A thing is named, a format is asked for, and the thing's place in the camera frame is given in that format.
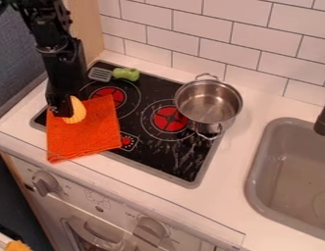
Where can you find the yellow toy food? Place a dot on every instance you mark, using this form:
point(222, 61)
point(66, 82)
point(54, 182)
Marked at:
point(78, 111)

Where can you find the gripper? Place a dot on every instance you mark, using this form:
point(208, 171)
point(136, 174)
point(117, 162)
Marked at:
point(64, 75)

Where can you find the silver pot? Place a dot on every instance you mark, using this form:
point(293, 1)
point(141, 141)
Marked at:
point(208, 105)

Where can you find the toy sink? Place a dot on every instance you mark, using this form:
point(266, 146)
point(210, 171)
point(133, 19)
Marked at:
point(296, 176)

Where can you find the toy stove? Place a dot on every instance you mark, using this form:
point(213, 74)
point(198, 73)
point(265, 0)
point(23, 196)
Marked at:
point(156, 124)

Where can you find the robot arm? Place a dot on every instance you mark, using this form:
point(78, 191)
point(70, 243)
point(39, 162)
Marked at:
point(45, 20)

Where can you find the tap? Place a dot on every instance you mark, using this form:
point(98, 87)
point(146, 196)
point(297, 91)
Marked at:
point(323, 121)

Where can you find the orange cloth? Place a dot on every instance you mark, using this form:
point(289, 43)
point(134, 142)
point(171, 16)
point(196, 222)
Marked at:
point(85, 132)

